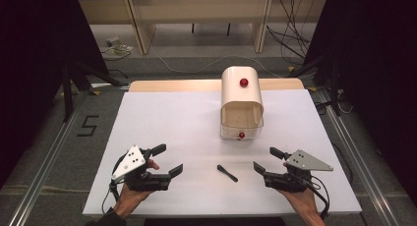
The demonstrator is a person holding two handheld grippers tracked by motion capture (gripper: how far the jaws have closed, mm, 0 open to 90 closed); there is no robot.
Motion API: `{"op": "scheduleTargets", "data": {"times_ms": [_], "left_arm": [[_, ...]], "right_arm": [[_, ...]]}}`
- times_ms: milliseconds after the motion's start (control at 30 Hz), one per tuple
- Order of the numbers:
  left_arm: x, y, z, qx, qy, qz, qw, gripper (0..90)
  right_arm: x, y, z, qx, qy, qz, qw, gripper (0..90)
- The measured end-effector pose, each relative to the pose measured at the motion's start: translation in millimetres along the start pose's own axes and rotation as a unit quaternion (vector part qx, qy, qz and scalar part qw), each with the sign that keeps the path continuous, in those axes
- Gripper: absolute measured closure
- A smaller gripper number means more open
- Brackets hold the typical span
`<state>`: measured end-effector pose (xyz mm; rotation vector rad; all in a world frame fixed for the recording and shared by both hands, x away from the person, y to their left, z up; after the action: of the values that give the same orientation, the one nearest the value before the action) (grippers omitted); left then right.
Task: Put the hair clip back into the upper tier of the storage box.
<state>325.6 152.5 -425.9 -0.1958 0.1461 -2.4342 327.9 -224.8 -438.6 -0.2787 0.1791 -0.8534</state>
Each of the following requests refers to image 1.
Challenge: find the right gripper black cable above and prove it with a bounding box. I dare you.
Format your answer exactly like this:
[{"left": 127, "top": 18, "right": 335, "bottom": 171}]
[{"left": 303, "top": 174, "right": 330, "bottom": 220}]

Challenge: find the black stick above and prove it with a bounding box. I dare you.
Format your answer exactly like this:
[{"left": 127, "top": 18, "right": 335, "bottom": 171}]
[{"left": 216, "top": 164, "right": 240, "bottom": 184}]

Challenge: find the person's right hand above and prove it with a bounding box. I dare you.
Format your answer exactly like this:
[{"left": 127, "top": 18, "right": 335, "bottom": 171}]
[{"left": 278, "top": 162, "right": 324, "bottom": 220}]

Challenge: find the clear drawer with red knob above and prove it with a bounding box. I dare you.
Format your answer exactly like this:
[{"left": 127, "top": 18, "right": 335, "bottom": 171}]
[{"left": 219, "top": 102, "right": 266, "bottom": 141}]

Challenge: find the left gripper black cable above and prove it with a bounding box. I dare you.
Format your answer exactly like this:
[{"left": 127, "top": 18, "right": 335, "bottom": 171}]
[{"left": 101, "top": 151, "right": 131, "bottom": 215}]

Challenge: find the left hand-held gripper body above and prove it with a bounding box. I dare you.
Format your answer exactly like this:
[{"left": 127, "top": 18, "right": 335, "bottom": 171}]
[{"left": 110, "top": 144, "right": 173, "bottom": 193}]

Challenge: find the black tape numeral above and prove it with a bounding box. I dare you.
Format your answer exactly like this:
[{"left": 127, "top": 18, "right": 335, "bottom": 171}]
[{"left": 76, "top": 114, "right": 100, "bottom": 138}]

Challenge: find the white power strip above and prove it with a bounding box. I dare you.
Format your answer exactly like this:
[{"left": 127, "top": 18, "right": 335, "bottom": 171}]
[{"left": 104, "top": 36, "right": 121, "bottom": 49}]

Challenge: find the bundle of black cables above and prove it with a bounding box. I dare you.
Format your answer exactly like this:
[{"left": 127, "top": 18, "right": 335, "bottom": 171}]
[{"left": 266, "top": 0, "right": 313, "bottom": 61}]

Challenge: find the dark curtain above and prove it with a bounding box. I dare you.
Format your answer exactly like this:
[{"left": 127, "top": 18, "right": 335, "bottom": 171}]
[
  {"left": 303, "top": 0, "right": 417, "bottom": 205},
  {"left": 0, "top": 0, "right": 110, "bottom": 190}
]

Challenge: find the aluminium rail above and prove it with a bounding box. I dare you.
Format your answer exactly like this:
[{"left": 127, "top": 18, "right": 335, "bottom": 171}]
[
  {"left": 7, "top": 96, "right": 85, "bottom": 226},
  {"left": 318, "top": 88, "right": 400, "bottom": 226}
]

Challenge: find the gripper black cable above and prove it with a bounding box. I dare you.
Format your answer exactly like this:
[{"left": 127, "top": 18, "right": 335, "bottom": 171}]
[
  {"left": 101, "top": 151, "right": 131, "bottom": 215},
  {"left": 303, "top": 174, "right": 330, "bottom": 220}
]

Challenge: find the black tripod stand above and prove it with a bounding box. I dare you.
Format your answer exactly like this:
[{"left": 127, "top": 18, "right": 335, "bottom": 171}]
[
  {"left": 61, "top": 59, "right": 130, "bottom": 123},
  {"left": 288, "top": 54, "right": 342, "bottom": 118}
]

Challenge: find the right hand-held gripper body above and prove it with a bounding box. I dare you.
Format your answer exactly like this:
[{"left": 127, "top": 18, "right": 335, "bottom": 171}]
[{"left": 264, "top": 149, "right": 334, "bottom": 194}]

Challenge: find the light wooden desk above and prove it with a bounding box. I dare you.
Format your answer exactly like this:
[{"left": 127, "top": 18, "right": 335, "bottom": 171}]
[{"left": 78, "top": 0, "right": 328, "bottom": 56}]

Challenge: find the white cabinet with red knob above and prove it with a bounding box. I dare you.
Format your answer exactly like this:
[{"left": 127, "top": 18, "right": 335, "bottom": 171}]
[{"left": 220, "top": 66, "right": 265, "bottom": 122}]

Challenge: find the person's left hand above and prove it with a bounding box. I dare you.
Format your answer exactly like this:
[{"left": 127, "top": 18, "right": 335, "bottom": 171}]
[{"left": 112, "top": 158, "right": 161, "bottom": 220}]

